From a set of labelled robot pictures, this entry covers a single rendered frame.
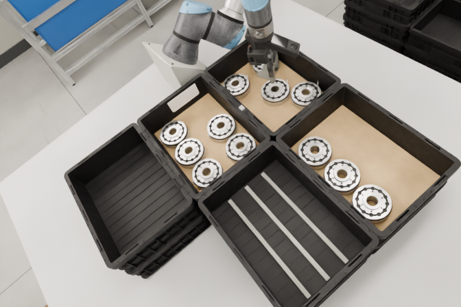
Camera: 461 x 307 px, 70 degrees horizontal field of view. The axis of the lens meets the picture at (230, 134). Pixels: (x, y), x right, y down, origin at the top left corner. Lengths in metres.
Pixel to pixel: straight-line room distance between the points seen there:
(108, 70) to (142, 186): 1.90
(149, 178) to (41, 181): 0.60
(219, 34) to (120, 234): 0.82
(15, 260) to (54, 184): 1.05
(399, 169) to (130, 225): 0.85
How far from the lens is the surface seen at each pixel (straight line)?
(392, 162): 1.10
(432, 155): 1.07
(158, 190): 1.17
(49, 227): 1.52
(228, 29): 1.36
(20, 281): 2.49
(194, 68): 1.37
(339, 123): 1.15
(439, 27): 2.15
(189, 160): 1.13
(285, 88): 1.21
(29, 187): 1.68
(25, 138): 3.03
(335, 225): 1.02
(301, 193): 1.04
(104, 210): 1.24
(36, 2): 2.74
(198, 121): 1.24
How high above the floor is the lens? 1.81
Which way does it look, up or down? 56 degrees down
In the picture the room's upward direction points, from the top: 24 degrees counter-clockwise
